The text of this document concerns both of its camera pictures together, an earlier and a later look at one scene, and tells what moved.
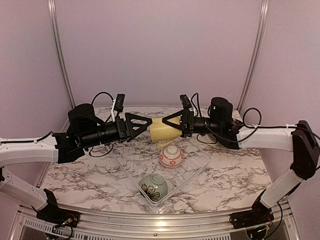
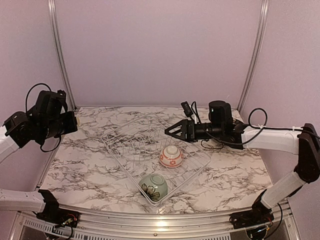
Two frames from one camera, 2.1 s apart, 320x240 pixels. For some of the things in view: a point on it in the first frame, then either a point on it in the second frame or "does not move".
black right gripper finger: x=176 y=119 to x=181 y=123
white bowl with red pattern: x=171 y=156 does not move
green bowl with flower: x=154 y=186 does not move
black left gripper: x=125 y=129 to x=71 y=124
